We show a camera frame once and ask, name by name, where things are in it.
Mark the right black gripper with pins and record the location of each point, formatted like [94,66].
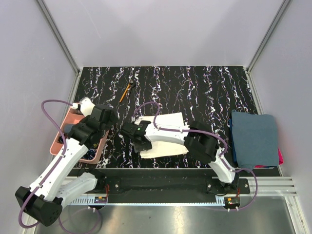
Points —
[138,148]

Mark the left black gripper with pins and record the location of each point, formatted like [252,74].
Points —
[112,120]

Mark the white cloth napkin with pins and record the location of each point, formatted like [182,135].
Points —
[160,148]

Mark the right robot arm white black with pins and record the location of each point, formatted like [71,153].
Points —
[203,145]

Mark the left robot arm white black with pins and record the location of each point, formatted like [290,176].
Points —
[46,197]

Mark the pink compartment tray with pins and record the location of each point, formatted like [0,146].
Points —
[73,118]

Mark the grey blue cloth in tray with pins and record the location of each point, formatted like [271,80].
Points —
[67,128]

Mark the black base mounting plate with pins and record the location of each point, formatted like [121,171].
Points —
[165,186]

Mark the blue folded cloth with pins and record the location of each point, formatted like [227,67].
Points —
[255,139]

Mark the magenta cloth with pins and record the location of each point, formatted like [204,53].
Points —
[281,160]

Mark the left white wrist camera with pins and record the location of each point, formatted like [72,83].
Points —
[85,106]

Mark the orange handled utensil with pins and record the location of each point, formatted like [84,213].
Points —
[124,93]

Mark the black handled utensil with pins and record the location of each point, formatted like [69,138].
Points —
[130,86]

